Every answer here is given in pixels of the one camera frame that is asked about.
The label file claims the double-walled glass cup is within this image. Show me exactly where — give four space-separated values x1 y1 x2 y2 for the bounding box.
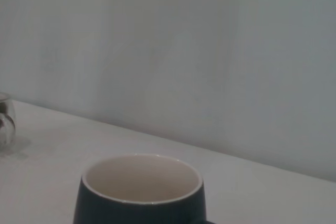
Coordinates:
0 92 17 154

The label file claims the dark blue ceramic mug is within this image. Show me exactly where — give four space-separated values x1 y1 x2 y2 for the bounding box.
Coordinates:
73 153 219 224

